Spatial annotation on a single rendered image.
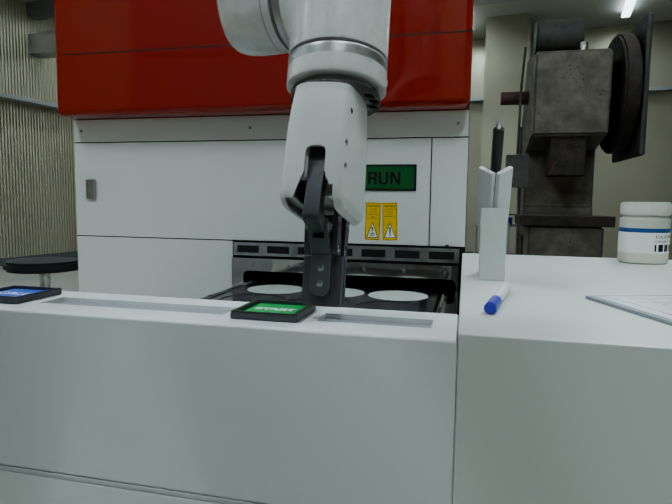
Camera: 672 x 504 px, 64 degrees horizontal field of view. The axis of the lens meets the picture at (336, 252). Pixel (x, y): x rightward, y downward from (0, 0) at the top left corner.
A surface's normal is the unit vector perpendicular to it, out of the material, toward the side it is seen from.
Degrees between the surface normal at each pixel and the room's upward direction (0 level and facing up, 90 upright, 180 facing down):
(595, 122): 92
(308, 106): 69
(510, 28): 90
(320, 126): 74
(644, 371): 90
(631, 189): 90
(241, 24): 122
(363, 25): 81
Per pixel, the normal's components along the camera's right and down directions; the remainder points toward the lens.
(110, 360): -0.23, 0.09
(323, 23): -0.29, -0.12
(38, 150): 0.93, 0.04
